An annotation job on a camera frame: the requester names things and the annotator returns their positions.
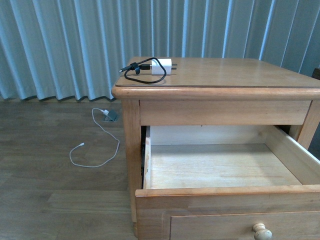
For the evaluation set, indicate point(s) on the open floor socket box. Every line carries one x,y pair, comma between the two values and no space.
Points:
111,117

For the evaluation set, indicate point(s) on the wooden drawer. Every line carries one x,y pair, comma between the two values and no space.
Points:
246,182

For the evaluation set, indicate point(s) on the light wooden nightstand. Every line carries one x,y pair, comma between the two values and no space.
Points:
215,92

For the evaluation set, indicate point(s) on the light grey curtain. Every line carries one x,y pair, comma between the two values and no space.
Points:
75,48

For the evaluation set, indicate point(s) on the white charger plug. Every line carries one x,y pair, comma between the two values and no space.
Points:
159,65

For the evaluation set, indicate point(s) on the white wall plug adapter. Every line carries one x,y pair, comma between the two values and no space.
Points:
105,111

